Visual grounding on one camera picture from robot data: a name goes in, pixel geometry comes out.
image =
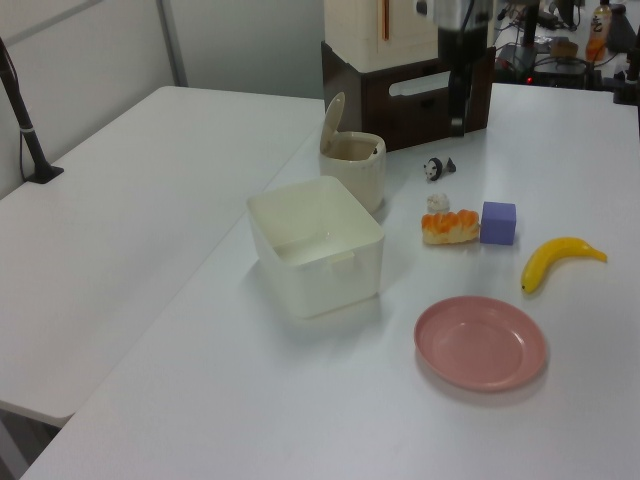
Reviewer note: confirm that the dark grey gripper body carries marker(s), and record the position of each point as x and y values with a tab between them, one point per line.
462	35

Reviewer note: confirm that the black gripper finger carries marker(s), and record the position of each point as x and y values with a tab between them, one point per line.
466	100
454	100

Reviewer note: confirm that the cream trash can with lid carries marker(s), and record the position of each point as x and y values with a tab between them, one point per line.
360	182

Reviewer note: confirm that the black monitor stand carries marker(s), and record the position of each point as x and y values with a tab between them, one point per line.
529	25

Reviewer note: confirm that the small panda figurine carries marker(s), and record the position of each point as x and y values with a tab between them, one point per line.
434	167

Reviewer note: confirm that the dark brown wooden crate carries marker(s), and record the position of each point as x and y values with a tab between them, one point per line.
380	117

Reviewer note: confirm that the orange tape strip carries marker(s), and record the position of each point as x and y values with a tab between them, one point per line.
384	20

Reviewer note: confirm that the small cardboard box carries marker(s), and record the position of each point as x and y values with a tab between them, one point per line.
564	48

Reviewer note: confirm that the toy bread with orange topping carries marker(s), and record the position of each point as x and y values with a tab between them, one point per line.
450	227

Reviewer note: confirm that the purple foam cube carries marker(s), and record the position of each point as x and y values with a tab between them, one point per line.
497	227

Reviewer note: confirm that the orange tea bottle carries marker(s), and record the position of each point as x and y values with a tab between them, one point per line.
596	40

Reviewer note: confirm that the black table clamp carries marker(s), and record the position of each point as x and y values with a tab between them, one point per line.
627	85

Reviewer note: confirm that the yellow toy banana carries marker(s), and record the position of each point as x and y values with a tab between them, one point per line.
542	255

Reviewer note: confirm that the white open plastic bin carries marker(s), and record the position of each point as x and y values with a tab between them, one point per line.
325	285

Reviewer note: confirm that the pink plastic plate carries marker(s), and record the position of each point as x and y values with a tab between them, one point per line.
480	345

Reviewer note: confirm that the black camera stand pole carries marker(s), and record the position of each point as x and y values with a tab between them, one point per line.
31	142

